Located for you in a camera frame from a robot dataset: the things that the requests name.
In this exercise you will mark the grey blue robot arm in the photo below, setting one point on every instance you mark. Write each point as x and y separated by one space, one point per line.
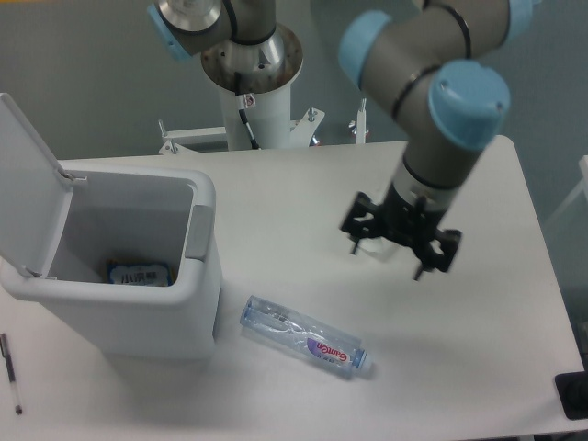
424 72

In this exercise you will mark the black device at edge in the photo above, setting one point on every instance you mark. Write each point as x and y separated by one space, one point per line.
572 389

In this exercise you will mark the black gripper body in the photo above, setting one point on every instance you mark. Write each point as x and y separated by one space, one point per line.
415 223

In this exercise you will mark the blue snack package in bin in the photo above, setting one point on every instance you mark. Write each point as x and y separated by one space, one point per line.
144 274

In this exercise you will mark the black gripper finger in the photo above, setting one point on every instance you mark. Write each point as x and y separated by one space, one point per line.
437 254
362 221

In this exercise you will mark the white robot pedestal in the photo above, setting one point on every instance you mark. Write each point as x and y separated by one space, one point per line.
254 83

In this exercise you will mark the crumpled white paper package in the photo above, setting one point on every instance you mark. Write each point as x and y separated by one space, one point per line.
379 248

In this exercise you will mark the clear plastic water bottle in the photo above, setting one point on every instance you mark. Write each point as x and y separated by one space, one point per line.
322 344

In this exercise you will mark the white frame at right edge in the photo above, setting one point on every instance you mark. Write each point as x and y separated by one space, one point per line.
569 219

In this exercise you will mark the white plastic trash can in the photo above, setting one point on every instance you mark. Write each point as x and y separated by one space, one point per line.
61 221

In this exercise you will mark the black gel pen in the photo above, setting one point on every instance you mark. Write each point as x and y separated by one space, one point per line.
6 355

